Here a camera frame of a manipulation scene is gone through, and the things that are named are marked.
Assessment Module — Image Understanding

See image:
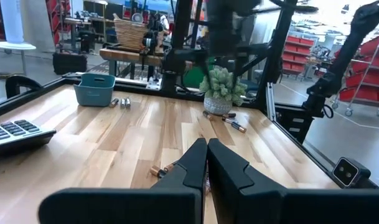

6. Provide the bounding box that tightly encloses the teal plastic bin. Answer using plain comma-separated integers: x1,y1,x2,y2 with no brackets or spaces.
73,73,116,108

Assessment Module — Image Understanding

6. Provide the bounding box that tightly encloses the small black stereo camera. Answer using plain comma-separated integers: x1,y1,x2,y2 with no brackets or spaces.
331,157,372,189

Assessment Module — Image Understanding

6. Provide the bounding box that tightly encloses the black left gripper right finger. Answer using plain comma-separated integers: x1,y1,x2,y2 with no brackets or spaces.
207,138,379,224

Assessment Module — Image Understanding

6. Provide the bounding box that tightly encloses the black arched frame handle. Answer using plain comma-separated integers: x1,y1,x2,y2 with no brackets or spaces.
4,75,43,99

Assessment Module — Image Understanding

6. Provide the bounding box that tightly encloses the wicker basket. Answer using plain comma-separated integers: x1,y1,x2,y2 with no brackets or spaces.
113,12,150,52

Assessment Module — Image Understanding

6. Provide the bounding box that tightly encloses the green plastic object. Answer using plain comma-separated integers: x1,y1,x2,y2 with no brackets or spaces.
182,57,215,89

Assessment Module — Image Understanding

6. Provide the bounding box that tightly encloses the red bin cart on wheels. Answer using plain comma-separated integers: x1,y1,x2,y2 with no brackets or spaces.
331,29,379,118

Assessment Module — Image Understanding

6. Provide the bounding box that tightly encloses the green succulent in grey pot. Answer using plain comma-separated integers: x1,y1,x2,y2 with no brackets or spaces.
199,67,248,116

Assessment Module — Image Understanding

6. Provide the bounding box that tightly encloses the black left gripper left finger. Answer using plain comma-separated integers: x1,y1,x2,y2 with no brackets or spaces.
38,138,208,224

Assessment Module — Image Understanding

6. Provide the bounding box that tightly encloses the silver calculator with dark keys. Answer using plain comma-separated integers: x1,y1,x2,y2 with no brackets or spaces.
0,119,57,159

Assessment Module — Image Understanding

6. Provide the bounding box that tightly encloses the white round table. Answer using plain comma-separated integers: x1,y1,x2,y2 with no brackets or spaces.
0,41,37,77

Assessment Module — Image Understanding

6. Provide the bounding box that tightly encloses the black equipment case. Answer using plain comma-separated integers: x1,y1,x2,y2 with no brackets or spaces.
52,51,88,76

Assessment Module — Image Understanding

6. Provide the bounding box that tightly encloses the wooden workbench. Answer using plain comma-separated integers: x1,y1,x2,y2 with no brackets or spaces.
98,48,165,80

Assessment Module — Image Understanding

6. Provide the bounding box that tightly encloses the white column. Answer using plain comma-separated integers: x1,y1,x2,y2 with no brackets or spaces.
0,0,25,44

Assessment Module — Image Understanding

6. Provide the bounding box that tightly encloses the red bin shelf rack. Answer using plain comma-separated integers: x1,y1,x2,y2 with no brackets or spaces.
281,34,317,75
45,0,72,47

